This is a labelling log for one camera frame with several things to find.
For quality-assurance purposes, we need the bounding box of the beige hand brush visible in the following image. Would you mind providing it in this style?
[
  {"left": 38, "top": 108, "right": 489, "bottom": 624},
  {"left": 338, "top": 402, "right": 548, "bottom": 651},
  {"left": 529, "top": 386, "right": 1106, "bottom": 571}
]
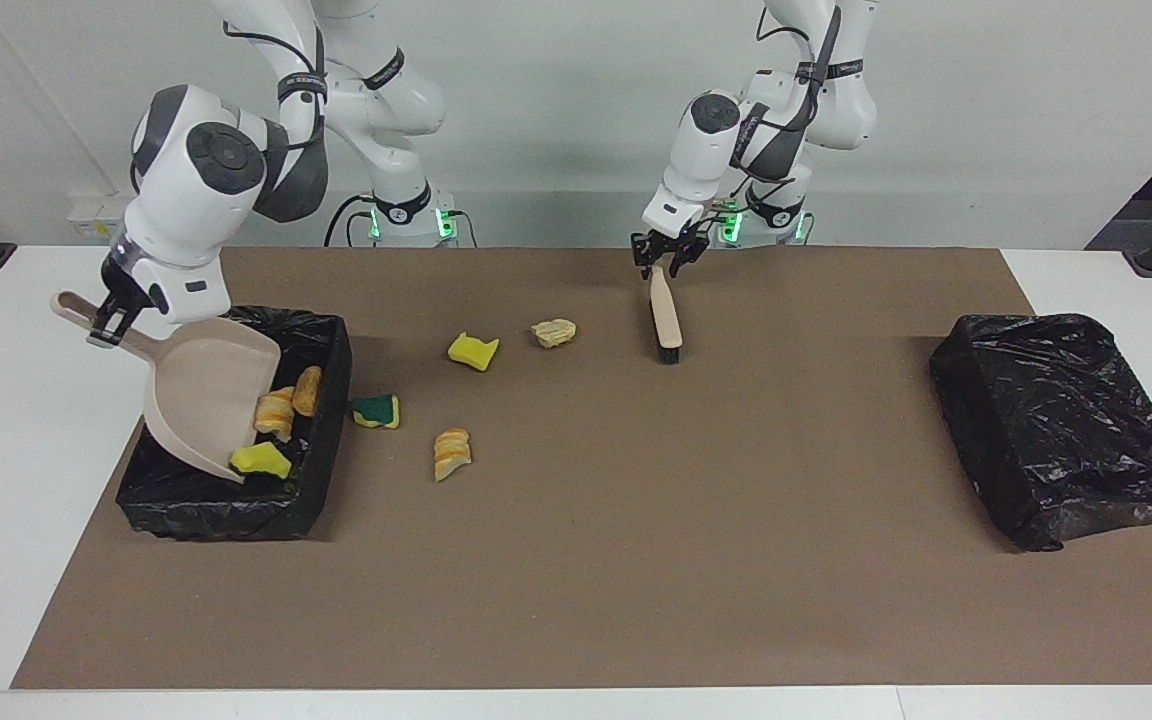
[{"left": 648, "top": 264, "right": 685, "bottom": 365}]

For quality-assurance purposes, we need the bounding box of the beige plastic dustpan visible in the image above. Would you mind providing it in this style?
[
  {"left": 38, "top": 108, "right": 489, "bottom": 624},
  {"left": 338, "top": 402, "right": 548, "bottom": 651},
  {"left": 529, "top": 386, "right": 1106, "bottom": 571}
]
[{"left": 50, "top": 291, "right": 283, "bottom": 485}]

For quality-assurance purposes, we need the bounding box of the striped croissant piece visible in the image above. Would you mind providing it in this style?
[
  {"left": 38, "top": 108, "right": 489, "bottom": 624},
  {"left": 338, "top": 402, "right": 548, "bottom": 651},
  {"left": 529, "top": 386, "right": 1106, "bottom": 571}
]
[
  {"left": 253, "top": 386, "right": 296, "bottom": 444},
  {"left": 433, "top": 427, "right": 473, "bottom": 483}
]

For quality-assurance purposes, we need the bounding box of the yellow sponge piece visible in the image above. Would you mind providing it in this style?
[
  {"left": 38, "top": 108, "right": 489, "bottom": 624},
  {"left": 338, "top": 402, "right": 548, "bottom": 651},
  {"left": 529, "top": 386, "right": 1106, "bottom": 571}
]
[
  {"left": 229, "top": 440, "right": 293, "bottom": 481},
  {"left": 447, "top": 332, "right": 500, "bottom": 373}
]

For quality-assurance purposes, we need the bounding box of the brown bread roll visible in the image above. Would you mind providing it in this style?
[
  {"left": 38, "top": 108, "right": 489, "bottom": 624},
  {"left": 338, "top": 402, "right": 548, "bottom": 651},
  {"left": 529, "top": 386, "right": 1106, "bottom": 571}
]
[{"left": 292, "top": 365, "right": 324, "bottom": 418}]

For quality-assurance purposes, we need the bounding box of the green and yellow sponge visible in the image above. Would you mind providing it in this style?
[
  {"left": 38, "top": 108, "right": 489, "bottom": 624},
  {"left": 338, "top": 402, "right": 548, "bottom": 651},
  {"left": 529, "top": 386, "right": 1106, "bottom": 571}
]
[{"left": 352, "top": 392, "right": 401, "bottom": 430}]

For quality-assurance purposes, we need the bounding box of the black bag lined bin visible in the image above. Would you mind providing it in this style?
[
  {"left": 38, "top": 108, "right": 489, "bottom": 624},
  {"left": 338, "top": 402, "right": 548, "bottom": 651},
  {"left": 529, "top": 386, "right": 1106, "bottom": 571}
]
[
  {"left": 115, "top": 305, "right": 354, "bottom": 543},
  {"left": 928, "top": 313, "right": 1152, "bottom": 553}
]

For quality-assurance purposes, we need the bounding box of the brown table mat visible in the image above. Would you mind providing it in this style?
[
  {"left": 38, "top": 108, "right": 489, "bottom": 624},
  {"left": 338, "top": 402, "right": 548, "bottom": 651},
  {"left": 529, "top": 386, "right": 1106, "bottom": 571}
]
[{"left": 11, "top": 247, "right": 1152, "bottom": 691}]

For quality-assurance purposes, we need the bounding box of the black base cable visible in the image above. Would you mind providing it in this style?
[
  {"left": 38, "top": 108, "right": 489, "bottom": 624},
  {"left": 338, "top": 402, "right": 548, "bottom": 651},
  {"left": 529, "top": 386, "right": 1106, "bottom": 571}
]
[{"left": 324, "top": 193, "right": 377, "bottom": 248}]

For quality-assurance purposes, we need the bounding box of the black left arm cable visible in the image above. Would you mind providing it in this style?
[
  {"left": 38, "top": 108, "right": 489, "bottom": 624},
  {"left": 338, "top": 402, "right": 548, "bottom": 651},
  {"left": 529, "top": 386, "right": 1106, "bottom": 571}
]
[{"left": 691, "top": 0, "right": 845, "bottom": 251}]

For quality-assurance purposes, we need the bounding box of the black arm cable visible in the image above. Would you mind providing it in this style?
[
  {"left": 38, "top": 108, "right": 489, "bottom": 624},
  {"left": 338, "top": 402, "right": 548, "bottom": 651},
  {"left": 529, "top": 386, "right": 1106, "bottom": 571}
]
[
  {"left": 221, "top": 0, "right": 329, "bottom": 136},
  {"left": 691, "top": 0, "right": 845, "bottom": 251}
]

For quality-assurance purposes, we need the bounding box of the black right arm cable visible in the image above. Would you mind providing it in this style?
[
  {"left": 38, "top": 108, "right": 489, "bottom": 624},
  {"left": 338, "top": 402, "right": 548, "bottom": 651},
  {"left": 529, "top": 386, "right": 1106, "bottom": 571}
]
[{"left": 221, "top": 0, "right": 329, "bottom": 136}]

